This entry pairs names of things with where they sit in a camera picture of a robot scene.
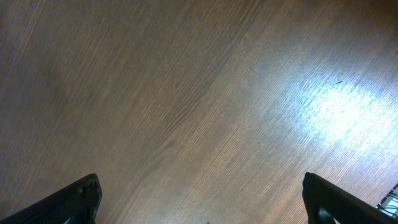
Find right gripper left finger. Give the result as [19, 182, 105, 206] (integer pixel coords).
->
[1, 174, 102, 224]

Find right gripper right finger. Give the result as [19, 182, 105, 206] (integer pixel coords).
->
[302, 172, 397, 224]

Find cables at frame corner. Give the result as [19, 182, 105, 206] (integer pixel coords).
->
[376, 183, 398, 218]

